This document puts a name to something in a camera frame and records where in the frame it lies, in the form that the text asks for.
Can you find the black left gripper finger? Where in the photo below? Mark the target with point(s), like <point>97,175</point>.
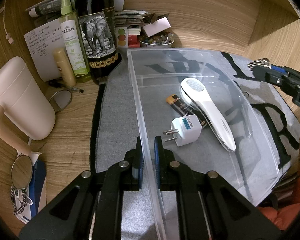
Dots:
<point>135,167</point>
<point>268,75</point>
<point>163,157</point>

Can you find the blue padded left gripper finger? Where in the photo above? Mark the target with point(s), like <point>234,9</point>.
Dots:
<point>279,69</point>

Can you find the clear plastic storage bin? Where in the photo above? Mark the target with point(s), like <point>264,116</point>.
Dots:
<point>209,207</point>

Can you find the white plug adapter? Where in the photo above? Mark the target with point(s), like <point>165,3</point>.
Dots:
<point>184,129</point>

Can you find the grey lettered cloth mat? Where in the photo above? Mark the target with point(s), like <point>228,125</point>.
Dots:
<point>133,104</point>

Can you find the black gold battery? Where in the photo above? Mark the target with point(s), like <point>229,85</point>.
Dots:
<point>183,109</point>

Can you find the white handheld massager device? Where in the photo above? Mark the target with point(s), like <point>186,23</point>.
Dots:
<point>195,93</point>

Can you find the black pen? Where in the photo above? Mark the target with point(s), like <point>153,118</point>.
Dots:
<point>57,84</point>

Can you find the round lens eyeglasses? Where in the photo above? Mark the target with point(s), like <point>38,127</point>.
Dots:
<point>60,100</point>

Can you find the blue white booklet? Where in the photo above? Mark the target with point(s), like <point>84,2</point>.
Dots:
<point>28,202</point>

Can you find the white bowl of trinkets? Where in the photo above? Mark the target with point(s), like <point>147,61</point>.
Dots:
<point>164,39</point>

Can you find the round hand mirror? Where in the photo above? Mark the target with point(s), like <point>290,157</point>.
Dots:
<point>23,168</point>

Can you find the red small box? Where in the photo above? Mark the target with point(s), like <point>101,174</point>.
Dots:
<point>133,41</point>

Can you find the white paper card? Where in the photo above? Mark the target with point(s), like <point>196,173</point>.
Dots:
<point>156,27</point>

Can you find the traffic light card box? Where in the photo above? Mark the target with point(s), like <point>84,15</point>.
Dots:
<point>122,37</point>

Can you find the orange jacket sleeve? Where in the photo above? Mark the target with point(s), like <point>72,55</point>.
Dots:
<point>284,216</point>

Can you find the small beige tube bottle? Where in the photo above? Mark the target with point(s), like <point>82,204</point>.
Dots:
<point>64,66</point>

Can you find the green spray bottle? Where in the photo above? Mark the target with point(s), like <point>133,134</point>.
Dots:
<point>73,42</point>

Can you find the stack of papers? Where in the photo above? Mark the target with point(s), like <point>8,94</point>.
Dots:
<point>130,17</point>

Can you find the white handwritten paper sheet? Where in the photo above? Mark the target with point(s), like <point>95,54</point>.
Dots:
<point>41,42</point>

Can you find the dark elephant label wine bottle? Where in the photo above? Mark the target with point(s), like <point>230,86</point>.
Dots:
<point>96,21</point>

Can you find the pink cup with handle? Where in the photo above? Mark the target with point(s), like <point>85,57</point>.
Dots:
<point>24,104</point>

